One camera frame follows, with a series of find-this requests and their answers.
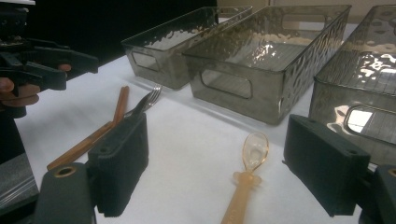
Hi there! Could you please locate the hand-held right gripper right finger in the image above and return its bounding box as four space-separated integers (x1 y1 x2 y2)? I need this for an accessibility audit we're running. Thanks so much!
282 114 372 217

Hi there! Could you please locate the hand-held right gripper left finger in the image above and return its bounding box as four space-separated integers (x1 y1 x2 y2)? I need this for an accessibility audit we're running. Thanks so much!
87 112 149 218

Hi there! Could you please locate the translucent orange plastic spoon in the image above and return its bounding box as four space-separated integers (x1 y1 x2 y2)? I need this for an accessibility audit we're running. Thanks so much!
220 132 270 224

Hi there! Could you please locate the smoky clear plastic bin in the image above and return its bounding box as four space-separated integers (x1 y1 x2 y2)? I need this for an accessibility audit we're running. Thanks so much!
120 6 253 91
182 4 352 126
308 4 396 166

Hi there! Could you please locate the aluminium floor rail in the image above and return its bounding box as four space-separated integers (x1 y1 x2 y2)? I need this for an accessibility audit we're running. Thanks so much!
0 181 39 214

